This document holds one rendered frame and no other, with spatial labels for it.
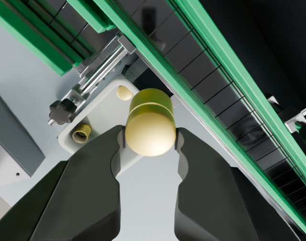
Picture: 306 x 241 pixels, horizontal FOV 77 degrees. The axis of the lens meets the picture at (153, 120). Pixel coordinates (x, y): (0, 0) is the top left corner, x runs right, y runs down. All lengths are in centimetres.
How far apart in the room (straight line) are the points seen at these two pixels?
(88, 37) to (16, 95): 31
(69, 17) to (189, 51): 19
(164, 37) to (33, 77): 34
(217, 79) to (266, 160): 23
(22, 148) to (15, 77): 18
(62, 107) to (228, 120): 29
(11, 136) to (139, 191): 40
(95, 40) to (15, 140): 36
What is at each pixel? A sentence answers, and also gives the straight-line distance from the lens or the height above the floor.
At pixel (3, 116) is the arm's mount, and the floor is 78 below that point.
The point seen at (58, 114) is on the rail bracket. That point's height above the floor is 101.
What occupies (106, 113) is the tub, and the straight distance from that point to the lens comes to 50.
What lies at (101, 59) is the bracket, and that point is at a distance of 34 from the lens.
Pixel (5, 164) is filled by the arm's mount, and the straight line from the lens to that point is 61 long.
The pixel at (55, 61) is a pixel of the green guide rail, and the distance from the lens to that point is 28.
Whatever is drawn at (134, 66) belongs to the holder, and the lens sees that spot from 46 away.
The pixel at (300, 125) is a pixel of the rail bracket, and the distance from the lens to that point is 33.
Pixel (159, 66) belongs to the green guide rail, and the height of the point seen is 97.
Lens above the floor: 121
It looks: 62 degrees down
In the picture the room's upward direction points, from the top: 178 degrees clockwise
